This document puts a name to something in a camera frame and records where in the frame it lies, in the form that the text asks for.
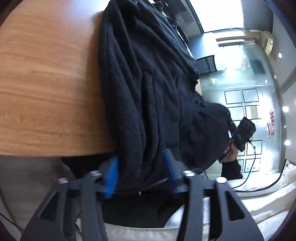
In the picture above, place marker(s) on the person's right hand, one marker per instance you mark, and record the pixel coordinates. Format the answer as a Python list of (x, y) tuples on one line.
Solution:
[(232, 154)]

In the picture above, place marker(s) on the grid of white wall frames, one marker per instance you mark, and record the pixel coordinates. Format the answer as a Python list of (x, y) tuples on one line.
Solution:
[(233, 96)]

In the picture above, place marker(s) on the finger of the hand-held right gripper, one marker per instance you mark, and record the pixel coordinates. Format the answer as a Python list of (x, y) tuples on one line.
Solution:
[(232, 127)]

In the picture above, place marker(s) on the window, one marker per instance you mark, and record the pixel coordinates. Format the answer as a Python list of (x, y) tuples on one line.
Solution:
[(219, 14)]

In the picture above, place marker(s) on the black fleece jacket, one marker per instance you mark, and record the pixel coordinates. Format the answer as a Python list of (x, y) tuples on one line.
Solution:
[(143, 92)]

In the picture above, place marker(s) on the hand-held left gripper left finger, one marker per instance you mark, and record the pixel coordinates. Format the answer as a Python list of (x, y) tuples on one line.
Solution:
[(111, 172)]

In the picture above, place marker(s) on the white cloth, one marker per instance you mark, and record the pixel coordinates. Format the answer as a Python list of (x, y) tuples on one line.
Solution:
[(266, 204)]

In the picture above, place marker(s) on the red window decoration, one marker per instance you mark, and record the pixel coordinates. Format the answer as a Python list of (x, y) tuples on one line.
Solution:
[(271, 125)]

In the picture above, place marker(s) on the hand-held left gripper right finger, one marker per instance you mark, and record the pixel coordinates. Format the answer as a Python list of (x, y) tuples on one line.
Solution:
[(170, 171)]

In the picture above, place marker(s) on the black mesh panel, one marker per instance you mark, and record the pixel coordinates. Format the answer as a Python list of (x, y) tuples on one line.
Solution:
[(205, 64)]

